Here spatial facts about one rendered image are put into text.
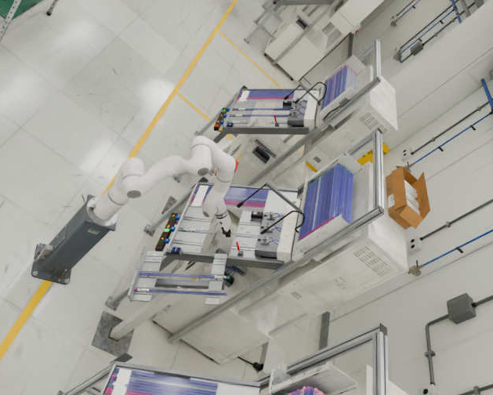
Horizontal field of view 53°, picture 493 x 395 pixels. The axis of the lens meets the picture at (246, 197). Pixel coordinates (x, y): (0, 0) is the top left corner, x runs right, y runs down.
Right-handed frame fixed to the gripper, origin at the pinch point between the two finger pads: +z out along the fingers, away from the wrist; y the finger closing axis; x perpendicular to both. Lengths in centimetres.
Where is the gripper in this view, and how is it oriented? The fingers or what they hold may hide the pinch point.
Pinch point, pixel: (227, 233)
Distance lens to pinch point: 304.9
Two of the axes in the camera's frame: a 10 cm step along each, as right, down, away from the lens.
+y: 2.0, -6.2, 7.6
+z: 2.4, 7.8, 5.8
